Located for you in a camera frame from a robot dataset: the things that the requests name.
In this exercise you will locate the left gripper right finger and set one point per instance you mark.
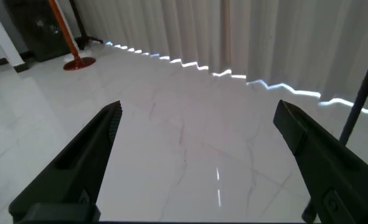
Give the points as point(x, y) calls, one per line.
point(342, 186)

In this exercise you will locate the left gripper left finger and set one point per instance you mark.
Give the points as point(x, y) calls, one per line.
point(62, 193)

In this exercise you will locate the black clothes rack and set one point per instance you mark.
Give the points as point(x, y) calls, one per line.
point(361, 96)

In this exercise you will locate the orange pole stand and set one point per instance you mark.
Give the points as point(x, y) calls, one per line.
point(78, 62)

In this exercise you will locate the black pole stand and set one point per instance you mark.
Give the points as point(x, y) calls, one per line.
point(82, 34)

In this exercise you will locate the black cabinet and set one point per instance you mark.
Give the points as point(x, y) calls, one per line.
point(37, 31)

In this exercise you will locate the white curtain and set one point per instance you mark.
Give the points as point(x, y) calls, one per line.
point(264, 37)

